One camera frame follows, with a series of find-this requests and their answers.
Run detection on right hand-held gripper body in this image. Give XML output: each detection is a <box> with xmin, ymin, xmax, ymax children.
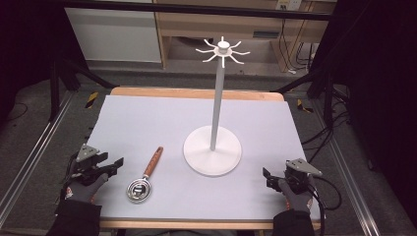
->
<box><xmin>282</xmin><ymin>157</ymin><xmax>324</xmax><ymax>195</ymax></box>

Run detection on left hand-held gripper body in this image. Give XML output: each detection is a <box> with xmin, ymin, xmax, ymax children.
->
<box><xmin>70</xmin><ymin>143</ymin><xmax>110</xmax><ymax>185</ymax></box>

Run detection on metal strainer with wooden handle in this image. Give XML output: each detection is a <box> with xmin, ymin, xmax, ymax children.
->
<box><xmin>126</xmin><ymin>146</ymin><xmax>164</xmax><ymax>205</ymax></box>

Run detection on white hook stand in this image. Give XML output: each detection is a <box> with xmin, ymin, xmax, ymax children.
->
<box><xmin>182</xmin><ymin>35</ymin><xmax>252</xmax><ymax>178</ymax></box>

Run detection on person's right hand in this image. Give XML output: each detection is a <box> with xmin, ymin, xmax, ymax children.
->
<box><xmin>277</xmin><ymin>178</ymin><xmax>317</xmax><ymax>214</ymax></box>

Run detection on person's left hand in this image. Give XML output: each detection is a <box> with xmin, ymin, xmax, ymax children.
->
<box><xmin>63</xmin><ymin>172</ymin><xmax>109</xmax><ymax>205</ymax></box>

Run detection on pale grey table mat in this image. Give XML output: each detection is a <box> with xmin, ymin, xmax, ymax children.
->
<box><xmin>86</xmin><ymin>94</ymin><xmax>322</xmax><ymax>221</ymax></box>

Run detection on yellow black floor tape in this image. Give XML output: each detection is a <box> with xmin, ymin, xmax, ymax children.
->
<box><xmin>296</xmin><ymin>98</ymin><xmax>315</xmax><ymax>114</ymax></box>
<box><xmin>85</xmin><ymin>90</ymin><xmax>99</xmax><ymax>109</ymax></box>

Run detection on white cabinet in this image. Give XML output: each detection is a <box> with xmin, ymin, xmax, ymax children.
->
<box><xmin>64</xmin><ymin>7</ymin><xmax>162</xmax><ymax>64</ymax></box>

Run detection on black curtain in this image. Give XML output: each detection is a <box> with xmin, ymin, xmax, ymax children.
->
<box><xmin>0</xmin><ymin>0</ymin><xmax>68</xmax><ymax>123</ymax></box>
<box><xmin>309</xmin><ymin>0</ymin><xmax>417</xmax><ymax>228</ymax></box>

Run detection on wooden desk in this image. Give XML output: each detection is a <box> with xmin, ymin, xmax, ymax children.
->
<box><xmin>152</xmin><ymin>0</ymin><xmax>339</xmax><ymax>73</ymax></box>

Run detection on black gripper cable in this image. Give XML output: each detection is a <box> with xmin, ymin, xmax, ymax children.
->
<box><xmin>310</xmin><ymin>175</ymin><xmax>343</xmax><ymax>236</ymax></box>

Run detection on black floor cables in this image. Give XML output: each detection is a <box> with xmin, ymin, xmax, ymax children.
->
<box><xmin>300</xmin><ymin>109</ymin><xmax>352</xmax><ymax>163</ymax></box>

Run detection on metal floor rail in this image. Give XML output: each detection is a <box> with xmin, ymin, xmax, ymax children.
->
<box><xmin>0</xmin><ymin>90</ymin><xmax>76</xmax><ymax>228</ymax></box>
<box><xmin>310</xmin><ymin>97</ymin><xmax>383</xmax><ymax>236</ymax></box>

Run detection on black frame stand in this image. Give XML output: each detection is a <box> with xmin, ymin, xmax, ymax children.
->
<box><xmin>48</xmin><ymin>57</ymin><xmax>116</xmax><ymax>123</ymax></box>
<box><xmin>269</xmin><ymin>64</ymin><xmax>350</xmax><ymax>127</ymax></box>

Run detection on black cables under desk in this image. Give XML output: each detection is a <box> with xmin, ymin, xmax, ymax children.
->
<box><xmin>277</xmin><ymin>18</ymin><xmax>318</xmax><ymax>75</ymax></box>

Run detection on white wall socket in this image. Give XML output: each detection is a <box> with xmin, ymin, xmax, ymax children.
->
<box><xmin>275</xmin><ymin>0</ymin><xmax>302</xmax><ymax>12</ymax></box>

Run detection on black horizontal frame bar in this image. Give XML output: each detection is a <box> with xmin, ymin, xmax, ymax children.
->
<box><xmin>61</xmin><ymin>0</ymin><xmax>332</xmax><ymax>22</ymax></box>

